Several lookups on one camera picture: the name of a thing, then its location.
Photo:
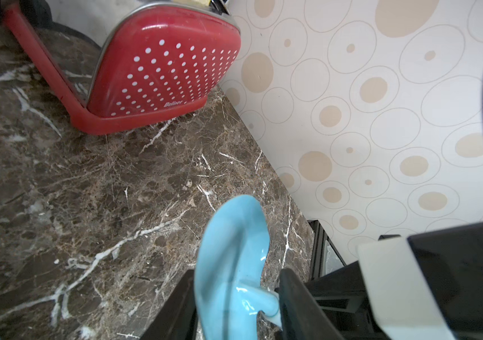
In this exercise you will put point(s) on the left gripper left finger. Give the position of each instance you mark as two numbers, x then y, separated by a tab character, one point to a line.
178	318

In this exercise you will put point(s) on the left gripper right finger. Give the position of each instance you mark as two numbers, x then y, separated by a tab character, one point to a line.
301	316

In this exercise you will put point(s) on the light blue shovel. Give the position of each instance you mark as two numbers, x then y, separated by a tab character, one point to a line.
227	278

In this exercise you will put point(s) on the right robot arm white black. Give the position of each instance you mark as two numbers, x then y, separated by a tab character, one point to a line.
424	286

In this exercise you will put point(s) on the red polka dot toaster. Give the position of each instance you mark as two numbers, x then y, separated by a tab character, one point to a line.
160	62

